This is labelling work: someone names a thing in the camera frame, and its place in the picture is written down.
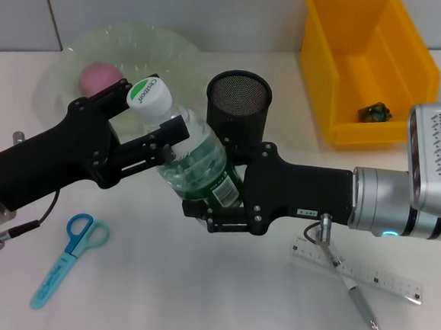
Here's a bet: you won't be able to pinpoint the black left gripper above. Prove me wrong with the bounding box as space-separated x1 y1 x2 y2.
0 70 195 226

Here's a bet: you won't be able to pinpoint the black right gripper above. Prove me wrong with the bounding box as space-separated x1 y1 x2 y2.
179 133 359 245

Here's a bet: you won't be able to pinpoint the clear green-label water bottle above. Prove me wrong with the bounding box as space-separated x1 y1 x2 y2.
119 75 253 210

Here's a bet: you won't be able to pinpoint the pink peach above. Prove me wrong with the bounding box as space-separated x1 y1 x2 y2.
78 60 124 100

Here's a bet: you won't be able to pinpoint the green plastic wrapper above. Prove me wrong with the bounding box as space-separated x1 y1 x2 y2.
357 101 395 124

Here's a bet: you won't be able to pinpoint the translucent green fruit plate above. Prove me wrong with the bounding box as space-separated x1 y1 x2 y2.
30 14 213 149

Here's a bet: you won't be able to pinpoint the black mesh pen holder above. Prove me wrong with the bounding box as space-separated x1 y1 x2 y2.
201 69 275 165

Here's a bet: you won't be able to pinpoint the blue scissors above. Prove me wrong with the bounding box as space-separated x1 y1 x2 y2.
29 209 112 316

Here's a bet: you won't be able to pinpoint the white grey pen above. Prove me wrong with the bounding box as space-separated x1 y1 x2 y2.
308 241 388 330

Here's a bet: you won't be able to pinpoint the clear plastic ruler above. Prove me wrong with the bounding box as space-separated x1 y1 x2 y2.
286 235 428 307

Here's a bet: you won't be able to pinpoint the yellow plastic bin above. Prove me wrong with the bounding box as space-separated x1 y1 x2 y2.
292 0 441 155

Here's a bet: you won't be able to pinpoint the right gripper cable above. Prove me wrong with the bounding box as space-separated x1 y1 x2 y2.
302 211 334 247

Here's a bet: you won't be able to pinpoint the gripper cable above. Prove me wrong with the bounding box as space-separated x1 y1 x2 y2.
302 211 334 247
0 185 61 256

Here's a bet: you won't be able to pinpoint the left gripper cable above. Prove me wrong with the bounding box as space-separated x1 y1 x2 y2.
0 185 61 256

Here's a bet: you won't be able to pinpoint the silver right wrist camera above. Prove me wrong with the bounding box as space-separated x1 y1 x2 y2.
399 99 441 220

